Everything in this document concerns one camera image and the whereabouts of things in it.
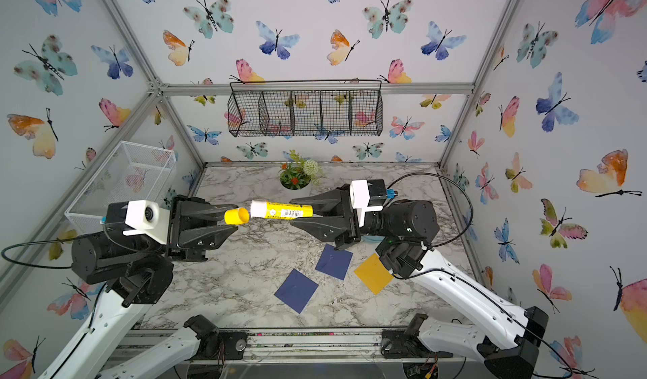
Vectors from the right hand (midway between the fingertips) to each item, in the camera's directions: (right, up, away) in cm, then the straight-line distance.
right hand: (298, 214), depth 38 cm
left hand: (-10, -1, 0) cm, 10 cm away
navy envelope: (-7, -31, +47) cm, 57 cm away
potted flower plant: (-8, +10, +58) cm, 59 cm away
